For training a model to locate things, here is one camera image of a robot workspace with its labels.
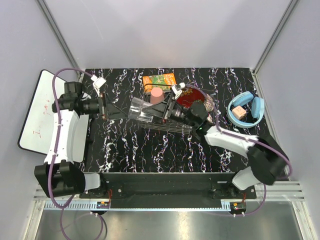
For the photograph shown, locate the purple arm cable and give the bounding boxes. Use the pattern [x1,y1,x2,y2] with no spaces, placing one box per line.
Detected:
[47,67,108,238]
[179,84,293,217]

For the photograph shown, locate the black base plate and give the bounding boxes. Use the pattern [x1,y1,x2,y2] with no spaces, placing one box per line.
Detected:
[80,172,257,210]

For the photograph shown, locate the pink cube toy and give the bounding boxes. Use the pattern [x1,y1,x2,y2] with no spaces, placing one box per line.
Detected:
[231,106,247,120]

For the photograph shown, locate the light blue headphones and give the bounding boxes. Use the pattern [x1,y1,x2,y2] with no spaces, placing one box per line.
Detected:
[227,91,265,129]

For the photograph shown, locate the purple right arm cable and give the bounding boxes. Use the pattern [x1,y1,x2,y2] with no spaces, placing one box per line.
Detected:
[179,84,293,217]

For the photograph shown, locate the wire dish rack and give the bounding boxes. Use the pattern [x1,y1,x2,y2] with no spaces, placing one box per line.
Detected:
[137,84,218,137]

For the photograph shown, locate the orange green book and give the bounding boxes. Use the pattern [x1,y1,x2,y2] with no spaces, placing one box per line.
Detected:
[142,73,177,93]

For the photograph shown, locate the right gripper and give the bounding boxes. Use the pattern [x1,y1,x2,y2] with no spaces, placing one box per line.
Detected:
[142,93,197,128]

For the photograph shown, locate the red floral plate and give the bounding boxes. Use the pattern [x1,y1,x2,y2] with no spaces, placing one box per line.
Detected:
[176,84,207,110]

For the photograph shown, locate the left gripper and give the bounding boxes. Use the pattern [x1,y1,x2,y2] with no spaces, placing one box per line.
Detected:
[80,92,128,121]

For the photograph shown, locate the clear drinking glass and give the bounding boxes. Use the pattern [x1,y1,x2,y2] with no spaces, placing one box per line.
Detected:
[128,97,153,123]

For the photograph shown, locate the pink plastic cup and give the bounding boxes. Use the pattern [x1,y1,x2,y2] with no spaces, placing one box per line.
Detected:
[150,87,164,105]

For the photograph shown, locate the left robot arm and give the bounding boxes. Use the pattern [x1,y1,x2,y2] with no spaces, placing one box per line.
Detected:
[34,77,126,199]

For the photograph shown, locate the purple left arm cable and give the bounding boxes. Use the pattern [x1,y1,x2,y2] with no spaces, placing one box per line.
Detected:
[47,67,108,238]

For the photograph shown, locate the white whiteboard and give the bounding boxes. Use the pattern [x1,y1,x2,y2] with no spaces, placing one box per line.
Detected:
[17,69,90,162]

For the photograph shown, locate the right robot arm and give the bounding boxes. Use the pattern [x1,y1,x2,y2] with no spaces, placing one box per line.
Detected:
[142,101,291,199]

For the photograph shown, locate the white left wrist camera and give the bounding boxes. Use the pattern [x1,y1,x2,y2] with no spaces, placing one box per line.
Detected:
[90,75,106,91]

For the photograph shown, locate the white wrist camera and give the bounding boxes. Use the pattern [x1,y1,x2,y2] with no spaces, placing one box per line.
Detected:
[90,75,106,91]
[170,82,186,100]

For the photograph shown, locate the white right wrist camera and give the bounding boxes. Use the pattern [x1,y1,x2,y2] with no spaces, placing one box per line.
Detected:
[170,82,186,100]

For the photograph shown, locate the brown patterned bowl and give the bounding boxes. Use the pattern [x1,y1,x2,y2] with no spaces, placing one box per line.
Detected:
[204,94,215,113]

